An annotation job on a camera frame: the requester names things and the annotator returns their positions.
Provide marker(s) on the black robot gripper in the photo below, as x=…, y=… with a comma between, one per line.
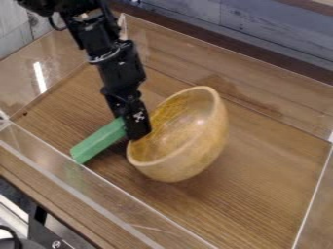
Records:
x=123, y=74

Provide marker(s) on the green rectangular block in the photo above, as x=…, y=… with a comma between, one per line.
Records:
x=97, y=141

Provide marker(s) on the brown wooden bowl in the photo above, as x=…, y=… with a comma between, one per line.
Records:
x=188, y=136

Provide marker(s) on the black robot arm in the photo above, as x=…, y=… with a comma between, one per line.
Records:
x=92, y=25

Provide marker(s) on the clear acrylic enclosure wall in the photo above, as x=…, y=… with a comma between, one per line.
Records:
x=244, y=204

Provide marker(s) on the clear acrylic corner bracket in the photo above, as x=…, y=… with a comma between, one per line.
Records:
x=121, y=27

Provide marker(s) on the black table leg bracket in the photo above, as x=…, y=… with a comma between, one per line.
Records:
x=38, y=233

